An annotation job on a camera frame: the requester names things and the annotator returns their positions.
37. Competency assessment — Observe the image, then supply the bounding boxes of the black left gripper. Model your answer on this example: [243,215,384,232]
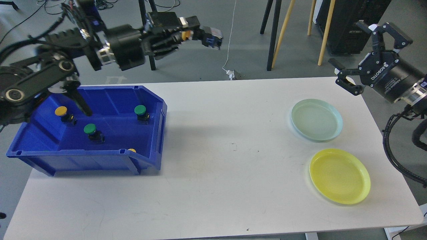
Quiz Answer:
[106,12,201,71]

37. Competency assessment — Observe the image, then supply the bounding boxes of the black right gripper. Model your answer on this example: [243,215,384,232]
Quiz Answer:
[329,21,426,104]

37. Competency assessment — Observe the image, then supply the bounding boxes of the green push button front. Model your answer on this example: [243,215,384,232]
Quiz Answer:
[83,123,105,143]

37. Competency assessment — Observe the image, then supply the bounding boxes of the green push button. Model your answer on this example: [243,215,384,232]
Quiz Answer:
[83,123,105,143]
[134,105,150,125]

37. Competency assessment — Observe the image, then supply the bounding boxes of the yellow push button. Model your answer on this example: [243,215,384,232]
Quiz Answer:
[54,105,77,126]
[180,26,223,50]

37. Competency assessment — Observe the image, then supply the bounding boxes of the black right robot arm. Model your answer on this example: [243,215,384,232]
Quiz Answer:
[329,20,427,187]

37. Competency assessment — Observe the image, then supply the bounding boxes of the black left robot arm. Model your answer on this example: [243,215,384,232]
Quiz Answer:
[1,0,222,127]

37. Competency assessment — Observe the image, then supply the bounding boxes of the light green plate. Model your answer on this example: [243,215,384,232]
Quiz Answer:
[290,99,343,142]

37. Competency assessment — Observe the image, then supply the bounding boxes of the green push button rear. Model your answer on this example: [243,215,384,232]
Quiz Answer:
[134,105,150,125]

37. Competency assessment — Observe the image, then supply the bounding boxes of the yellow plate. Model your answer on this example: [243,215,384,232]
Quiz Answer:
[309,148,371,205]

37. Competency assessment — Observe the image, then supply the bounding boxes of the black equipment box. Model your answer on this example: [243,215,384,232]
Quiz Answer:
[324,0,391,56]

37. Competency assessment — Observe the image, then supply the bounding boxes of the wooden stand legs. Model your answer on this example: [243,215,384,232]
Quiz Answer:
[271,0,335,69]

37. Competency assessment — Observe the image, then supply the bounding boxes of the black tripod legs right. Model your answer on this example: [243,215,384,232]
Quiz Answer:
[260,0,282,71]

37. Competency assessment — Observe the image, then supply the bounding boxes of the blue plastic bin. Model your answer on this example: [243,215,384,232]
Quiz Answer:
[6,86,167,176]

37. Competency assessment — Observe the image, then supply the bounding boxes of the white cable with plug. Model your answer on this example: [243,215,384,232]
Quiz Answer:
[222,0,246,80]

